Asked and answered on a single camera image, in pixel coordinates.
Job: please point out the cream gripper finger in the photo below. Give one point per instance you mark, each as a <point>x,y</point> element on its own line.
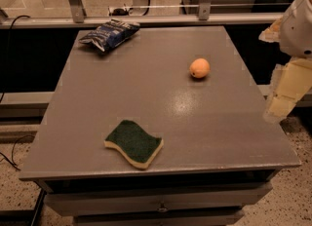
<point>289,84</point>
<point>272,33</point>

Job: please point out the green and yellow sponge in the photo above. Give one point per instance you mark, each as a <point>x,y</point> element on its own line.
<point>137,146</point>

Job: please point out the blue chip bag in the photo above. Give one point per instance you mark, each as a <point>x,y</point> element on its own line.
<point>110,35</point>

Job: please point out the grey drawer cabinet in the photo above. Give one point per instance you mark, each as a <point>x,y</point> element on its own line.
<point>218,154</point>

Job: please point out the metal drawer knob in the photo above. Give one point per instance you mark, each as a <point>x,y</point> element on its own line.
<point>162,208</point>

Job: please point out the metal frame rail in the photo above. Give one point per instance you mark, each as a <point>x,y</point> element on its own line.
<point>90,13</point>

